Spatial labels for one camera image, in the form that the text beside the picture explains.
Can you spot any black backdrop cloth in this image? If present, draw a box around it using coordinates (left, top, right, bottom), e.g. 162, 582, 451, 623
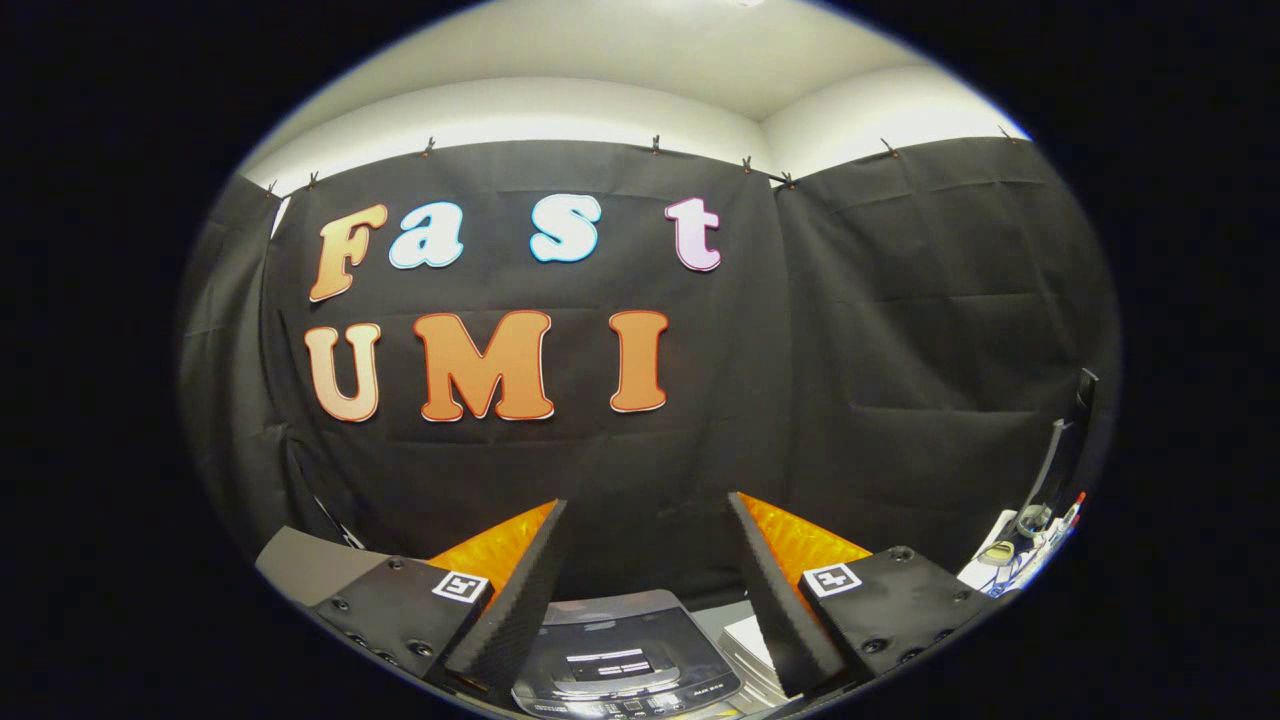
180, 138, 1121, 611

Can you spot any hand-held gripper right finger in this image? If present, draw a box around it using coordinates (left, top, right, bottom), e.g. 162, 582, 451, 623
726, 492, 986, 699

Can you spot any white side table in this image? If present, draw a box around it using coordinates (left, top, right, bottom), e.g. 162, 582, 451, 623
958, 508, 1076, 599

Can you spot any blue lanyard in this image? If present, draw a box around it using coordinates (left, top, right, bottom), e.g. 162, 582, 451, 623
985, 558, 1036, 597

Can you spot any row of small cloth clips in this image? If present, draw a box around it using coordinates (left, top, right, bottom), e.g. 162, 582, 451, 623
266, 125, 1013, 191

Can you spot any white board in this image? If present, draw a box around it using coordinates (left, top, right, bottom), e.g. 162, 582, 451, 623
720, 612, 781, 693

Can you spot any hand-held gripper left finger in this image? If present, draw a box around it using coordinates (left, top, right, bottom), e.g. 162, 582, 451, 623
305, 498, 569, 703

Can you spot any grey washing machine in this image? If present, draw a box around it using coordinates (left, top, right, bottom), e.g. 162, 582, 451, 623
512, 590, 746, 719

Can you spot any grey board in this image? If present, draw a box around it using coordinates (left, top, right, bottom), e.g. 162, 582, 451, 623
255, 527, 393, 606

